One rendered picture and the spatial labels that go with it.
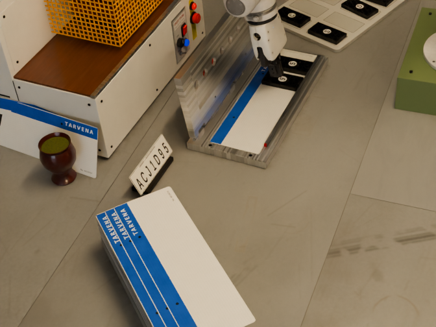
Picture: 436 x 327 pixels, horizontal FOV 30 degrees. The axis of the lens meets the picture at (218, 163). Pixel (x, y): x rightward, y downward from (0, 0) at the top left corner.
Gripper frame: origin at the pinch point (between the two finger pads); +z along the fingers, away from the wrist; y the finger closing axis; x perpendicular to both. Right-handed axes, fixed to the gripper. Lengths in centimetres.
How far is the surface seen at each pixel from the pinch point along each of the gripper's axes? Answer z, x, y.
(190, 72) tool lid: -13.6, 9.4, -21.8
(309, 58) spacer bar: 6.3, -2.6, 14.5
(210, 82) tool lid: -4.4, 11.3, -12.7
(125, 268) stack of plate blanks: -2, 2, -72
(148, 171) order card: 2.2, 16.6, -39.5
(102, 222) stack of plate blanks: -4, 13, -63
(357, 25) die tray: 9.6, -8.5, 36.1
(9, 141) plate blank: -4, 55, -41
